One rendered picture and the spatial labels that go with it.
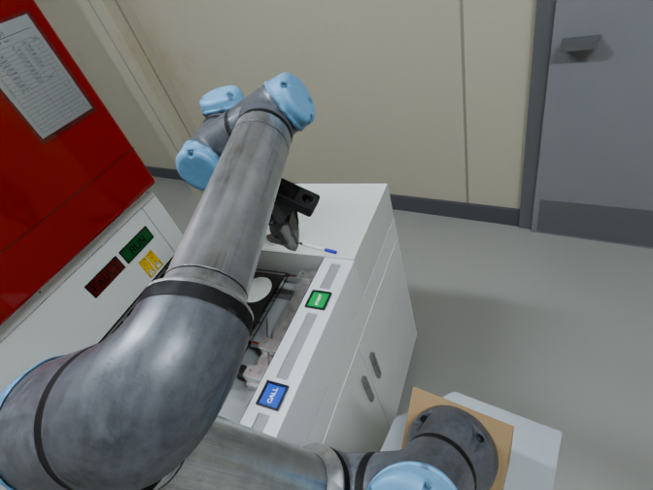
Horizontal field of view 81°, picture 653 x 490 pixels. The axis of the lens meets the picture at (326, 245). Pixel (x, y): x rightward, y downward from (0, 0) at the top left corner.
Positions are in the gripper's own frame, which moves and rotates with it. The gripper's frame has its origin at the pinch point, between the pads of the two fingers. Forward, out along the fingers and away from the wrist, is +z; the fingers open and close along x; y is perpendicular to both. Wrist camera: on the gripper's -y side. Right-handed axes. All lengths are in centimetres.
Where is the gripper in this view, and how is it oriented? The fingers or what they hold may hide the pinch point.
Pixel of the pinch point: (296, 246)
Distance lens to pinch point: 85.1
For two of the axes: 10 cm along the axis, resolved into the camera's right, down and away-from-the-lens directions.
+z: 2.6, 7.2, 6.5
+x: -3.6, 6.9, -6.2
